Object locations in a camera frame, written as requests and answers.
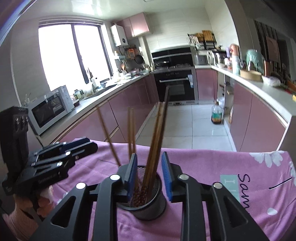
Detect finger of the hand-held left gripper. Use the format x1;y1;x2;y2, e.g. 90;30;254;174
31;142;99;167
43;138;91;152

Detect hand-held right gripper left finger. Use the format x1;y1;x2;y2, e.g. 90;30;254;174
29;153;139;241

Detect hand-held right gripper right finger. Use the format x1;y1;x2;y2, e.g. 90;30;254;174
161;152;270;241

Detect bunch of wooden chopsticks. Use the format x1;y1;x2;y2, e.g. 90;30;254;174
96;85;170;207

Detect black mesh cup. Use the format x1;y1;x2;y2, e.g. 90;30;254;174
117;164;167;220

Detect person's left hand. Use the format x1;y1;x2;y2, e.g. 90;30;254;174
35;186;55;219

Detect white countertop oven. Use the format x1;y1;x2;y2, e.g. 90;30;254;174
28;85;75;136

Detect pink printed tablecloth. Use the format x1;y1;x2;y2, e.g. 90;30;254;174
46;139;296;241

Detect steel kitchen sink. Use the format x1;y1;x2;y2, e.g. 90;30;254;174
89;85;117;98

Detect long pink base cabinets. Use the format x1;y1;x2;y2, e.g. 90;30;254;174
50;74;160;144

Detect cooking oil bottle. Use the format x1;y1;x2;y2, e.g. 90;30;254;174
211;100;224;124

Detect kitchen window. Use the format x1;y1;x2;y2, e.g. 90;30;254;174
38;22;114;93

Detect black built-in oven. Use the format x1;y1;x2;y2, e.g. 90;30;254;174
153;67;199;103

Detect pink base cabinets open shelf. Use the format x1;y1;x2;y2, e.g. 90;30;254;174
195;68;287;152

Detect gas stove top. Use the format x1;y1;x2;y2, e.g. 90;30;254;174
154;65;194;70

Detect black range hood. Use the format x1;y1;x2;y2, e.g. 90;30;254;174
151;47;194;66

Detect white water heater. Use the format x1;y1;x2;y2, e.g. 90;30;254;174
110;24;129;47

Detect steel pot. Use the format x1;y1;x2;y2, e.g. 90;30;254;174
213;52;226;65

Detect round beige container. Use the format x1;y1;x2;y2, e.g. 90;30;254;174
240;69;262;81

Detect black kitchen rack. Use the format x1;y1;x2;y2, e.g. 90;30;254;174
188;32;218;50

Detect white plastic bag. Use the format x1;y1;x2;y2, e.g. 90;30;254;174
262;75;281;87

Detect wall utensil rack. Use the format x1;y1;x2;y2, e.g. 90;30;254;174
116;46;137;65

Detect pink wall cabinet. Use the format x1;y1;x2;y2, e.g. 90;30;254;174
121;13;152;37

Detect framed wall picture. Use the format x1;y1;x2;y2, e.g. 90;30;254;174
265;36;279;63

